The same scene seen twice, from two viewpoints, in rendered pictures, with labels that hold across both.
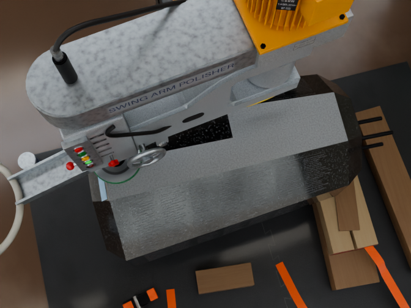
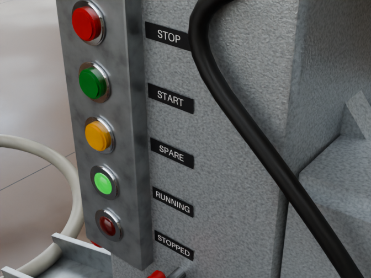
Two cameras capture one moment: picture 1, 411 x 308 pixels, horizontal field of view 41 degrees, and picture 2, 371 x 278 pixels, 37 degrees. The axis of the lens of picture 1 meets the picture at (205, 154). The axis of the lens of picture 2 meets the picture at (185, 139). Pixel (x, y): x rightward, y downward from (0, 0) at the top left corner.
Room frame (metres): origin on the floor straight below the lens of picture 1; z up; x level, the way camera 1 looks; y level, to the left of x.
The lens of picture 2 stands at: (0.36, 0.00, 1.62)
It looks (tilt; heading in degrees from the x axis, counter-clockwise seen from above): 32 degrees down; 62
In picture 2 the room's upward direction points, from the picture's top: straight up
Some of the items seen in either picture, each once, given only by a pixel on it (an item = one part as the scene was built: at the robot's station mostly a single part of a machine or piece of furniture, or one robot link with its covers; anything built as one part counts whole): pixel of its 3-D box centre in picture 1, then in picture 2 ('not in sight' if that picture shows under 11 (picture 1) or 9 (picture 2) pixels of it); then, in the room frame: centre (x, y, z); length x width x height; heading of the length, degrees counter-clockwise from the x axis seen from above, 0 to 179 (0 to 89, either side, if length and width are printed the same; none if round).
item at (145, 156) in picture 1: (143, 149); not in sight; (0.57, 0.23, 1.20); 0.15 x 0.10 x 0.15; 113
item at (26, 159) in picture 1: (30, 163); not in sight; (0.80, 1.00, 0.08); 0.10 x 0.10 x 0.13
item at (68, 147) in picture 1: (83, 153); (111, 128); (0.50, 0.40, 1.37); 0.08 x 0.03 x 0.28; 113
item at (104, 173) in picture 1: (115, 157); not in sight; (0.63, 0.38, 0.84); 0.21 x 0.21 x 0.01
